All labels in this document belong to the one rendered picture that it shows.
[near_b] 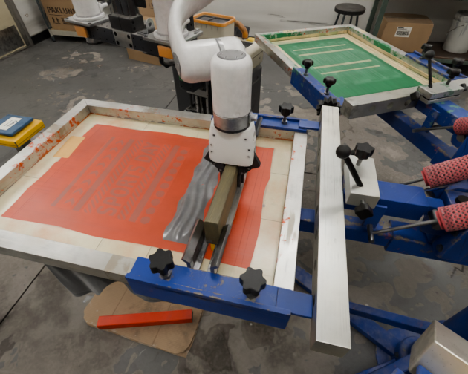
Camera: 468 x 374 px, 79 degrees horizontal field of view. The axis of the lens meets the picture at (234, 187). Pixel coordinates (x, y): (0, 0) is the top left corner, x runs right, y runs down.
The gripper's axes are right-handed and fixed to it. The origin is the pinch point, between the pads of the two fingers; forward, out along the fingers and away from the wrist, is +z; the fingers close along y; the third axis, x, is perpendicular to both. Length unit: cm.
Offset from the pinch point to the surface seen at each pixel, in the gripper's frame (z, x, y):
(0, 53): 90, -257, 376
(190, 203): 5.6, 6.2, 9.3
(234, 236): 6.2, 12.8, -3.4
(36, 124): 6, -16, 72
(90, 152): 5.7, -6.6, 45.6
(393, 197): -2.3, 1.2, -35.7
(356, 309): 88, -16, -56
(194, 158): 5.8, -11.1, 14.2
